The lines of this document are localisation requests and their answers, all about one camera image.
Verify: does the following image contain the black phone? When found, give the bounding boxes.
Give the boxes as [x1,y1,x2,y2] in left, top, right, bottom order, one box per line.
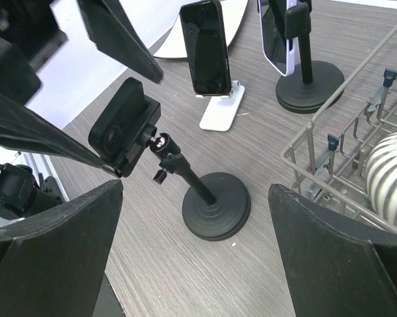
[180,1,232,96]
[88,77,147,163]

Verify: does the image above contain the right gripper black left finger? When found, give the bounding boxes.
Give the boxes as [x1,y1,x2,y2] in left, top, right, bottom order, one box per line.
[0,180,124,316]

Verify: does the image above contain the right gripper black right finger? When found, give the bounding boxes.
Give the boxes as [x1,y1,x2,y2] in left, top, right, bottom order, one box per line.
[268,184,397,316]

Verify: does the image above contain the black round-base stand at back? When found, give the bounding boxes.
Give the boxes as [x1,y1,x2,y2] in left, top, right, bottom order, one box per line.
[275,1,344,114]

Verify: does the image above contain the lilac-case phone at back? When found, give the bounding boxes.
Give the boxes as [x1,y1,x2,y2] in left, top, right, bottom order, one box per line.
[258,0,297,77]

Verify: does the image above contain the black phone on white stand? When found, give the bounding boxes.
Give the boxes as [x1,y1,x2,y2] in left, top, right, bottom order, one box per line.
[180,1,232,96]

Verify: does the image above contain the white folding phone stand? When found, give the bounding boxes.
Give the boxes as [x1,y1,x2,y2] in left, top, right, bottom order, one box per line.
[199,81,246,132]

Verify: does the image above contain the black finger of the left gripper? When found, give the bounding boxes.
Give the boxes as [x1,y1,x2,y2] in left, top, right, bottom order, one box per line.
[77,0,164,83]

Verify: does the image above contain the black round-base phone stand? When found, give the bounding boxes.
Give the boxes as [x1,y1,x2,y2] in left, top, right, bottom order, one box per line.
[112,96,251,241]

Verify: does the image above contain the grey wire dish rack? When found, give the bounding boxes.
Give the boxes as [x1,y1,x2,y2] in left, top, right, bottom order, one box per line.
[280,24,397,234]

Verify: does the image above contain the striped white ceramic bowl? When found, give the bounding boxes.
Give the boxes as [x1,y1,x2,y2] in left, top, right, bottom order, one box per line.
[365,132,397,226]

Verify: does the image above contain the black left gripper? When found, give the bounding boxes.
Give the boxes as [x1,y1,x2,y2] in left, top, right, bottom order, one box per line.
[0,1,121,178]

